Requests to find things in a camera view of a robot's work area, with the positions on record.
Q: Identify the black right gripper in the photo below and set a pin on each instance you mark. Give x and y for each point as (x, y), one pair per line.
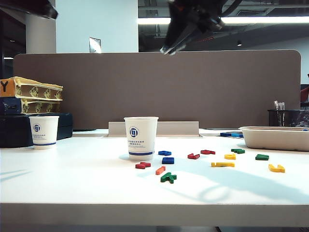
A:
(195, 10)

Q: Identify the white paper cup blue logo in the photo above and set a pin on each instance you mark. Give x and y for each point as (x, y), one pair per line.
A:
(44, 135)
(141, 140)

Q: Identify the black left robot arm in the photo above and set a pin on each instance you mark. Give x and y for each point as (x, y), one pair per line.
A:
(29, 6)

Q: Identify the flat red letter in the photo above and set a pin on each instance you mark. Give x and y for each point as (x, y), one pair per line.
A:
(207, 152)

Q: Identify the blue rounded letter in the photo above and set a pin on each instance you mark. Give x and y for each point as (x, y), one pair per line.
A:
(164, 153)

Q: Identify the small red letter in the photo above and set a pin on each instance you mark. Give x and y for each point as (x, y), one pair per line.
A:
(193, 156)

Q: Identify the blue letter E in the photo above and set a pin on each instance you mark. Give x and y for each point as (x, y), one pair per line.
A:
(168, 160)

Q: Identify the green curved letter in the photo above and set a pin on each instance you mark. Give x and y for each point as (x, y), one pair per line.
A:
(238, 151)

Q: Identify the small yellow letter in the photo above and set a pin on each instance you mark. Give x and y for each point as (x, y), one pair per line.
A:
(230, 157)

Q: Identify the long yellow letter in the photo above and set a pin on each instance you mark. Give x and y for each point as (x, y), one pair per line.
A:
(222, 164)

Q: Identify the red letter N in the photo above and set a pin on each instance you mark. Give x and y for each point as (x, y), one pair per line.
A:
(143, 165)

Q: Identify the orange letter I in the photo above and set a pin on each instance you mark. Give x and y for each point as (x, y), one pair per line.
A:
(160, 170)

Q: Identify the green letter K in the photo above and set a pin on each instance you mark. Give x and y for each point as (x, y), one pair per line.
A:
(168, 178)

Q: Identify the green blocky letter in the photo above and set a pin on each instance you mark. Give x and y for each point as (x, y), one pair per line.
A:
(262, 157)

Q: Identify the yellow box with letter Y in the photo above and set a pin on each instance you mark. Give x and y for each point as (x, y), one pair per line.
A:
(36, 90)

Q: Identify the yellow hooked letter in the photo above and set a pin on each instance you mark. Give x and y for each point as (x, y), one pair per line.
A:
(275, 168)

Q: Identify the red ceiling sign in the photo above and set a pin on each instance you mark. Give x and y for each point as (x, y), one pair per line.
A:
(208, 38)

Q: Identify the round ceiling spotlight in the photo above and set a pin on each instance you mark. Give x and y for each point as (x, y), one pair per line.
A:
(239, 44)

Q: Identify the brown desk divider panel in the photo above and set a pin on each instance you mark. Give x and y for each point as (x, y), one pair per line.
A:
(169, 91)

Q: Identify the long ceiling light strip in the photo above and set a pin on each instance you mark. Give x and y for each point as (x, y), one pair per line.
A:
(265, 20)

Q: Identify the clear utensils in holder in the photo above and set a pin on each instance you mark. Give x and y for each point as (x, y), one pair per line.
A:
(279, 105)

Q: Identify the black mesh pen holder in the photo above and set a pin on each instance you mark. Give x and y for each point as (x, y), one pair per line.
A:
(292, 118)

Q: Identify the beige paper pulp tray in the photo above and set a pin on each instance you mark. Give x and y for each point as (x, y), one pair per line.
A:
(275, 140)

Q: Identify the black carrying case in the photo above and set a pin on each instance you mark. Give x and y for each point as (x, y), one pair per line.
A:
(14, 133)

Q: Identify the silver wall sign plate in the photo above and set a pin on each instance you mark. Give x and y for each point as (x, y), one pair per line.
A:
(94, 45)

